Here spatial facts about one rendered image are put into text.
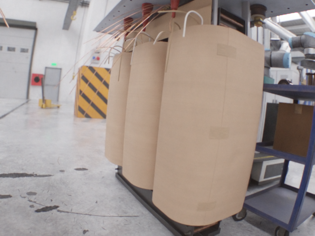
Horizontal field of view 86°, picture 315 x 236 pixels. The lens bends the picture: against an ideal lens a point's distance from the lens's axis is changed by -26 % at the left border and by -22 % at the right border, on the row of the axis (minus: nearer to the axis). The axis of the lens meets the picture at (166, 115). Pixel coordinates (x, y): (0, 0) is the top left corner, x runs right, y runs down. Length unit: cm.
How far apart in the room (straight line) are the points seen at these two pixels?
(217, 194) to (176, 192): 18
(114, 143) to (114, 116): 21
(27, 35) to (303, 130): 1458
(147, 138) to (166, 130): 27
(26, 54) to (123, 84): 1313
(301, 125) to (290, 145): 14
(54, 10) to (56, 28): 132
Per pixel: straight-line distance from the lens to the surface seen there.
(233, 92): 87
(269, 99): 624
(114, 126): 165
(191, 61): 87
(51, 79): 1427
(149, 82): 120
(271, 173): 217
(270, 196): 167
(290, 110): 140
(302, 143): 136
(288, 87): 119
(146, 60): 124
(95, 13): 659
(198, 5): 107
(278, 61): 195
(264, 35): 228
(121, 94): 160
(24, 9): 1539
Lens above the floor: 75
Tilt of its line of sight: 4 degrees down
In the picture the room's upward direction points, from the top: 6 degrees clockwise
